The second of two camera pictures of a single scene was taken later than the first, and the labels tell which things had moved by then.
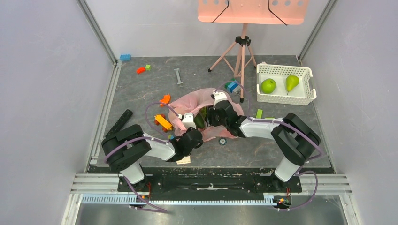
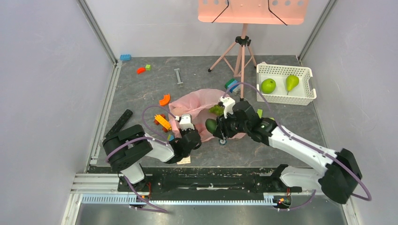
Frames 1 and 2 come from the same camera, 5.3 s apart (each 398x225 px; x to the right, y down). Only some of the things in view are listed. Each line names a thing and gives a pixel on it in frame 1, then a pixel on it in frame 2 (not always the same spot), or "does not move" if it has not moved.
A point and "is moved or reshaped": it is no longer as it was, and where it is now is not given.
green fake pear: [291, 81] does not move
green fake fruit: [203, 111] is moved or reshaped
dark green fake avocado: [199, 120] is moved or reshaped
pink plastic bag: [191, 102] does not move
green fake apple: [268, 86] does not move
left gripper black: [188, 130] does not move
